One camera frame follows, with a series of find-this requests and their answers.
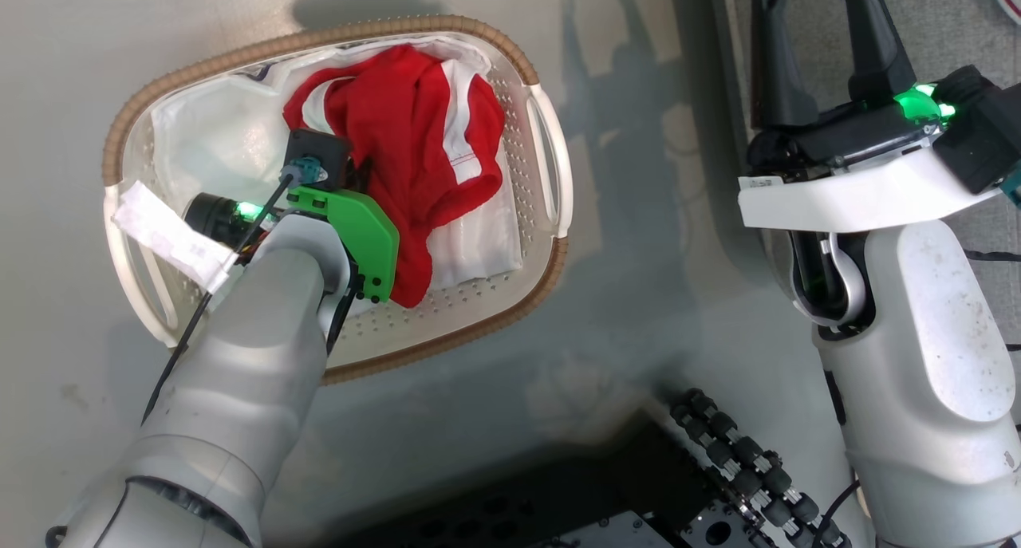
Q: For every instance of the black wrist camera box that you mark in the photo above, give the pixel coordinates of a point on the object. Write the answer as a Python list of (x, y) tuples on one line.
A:
[(985, 133), (315, 149)]

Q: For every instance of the white and grey right arm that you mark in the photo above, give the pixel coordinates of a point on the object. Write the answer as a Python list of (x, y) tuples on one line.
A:
[(925, 356)]

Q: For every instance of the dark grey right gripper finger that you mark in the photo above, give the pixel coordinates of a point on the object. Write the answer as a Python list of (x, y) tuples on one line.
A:
[(778, 61), (873, 45)]

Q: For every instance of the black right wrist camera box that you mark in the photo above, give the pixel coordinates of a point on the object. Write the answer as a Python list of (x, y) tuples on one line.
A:
[(985, 133)]

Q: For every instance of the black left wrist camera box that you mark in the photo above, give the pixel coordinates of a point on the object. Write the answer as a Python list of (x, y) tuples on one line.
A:
[(315, 149)]

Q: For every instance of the white basket with woven rim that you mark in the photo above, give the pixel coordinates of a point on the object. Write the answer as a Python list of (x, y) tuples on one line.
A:
[(478, 309)]

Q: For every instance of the red and white garment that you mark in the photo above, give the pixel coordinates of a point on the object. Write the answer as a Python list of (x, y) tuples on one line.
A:
[(399, 117)]

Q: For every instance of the white and grey left arm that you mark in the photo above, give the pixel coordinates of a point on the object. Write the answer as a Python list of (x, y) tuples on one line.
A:
[(239, 388)]

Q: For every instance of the white paper tag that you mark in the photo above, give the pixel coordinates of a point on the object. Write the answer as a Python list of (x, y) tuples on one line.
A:
[(171, 237)]

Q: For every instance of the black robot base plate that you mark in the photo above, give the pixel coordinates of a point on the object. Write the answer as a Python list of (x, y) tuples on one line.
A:
[(558, 492)]

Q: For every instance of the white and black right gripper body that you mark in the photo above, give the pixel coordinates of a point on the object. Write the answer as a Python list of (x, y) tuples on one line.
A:
[(845, 189)]

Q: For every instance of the black roller omni wheel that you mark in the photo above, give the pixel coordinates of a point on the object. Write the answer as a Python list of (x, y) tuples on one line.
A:
[(750, 460)]

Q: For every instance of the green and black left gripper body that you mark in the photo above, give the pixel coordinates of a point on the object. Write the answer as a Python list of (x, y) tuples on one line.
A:
[(363, 233)]

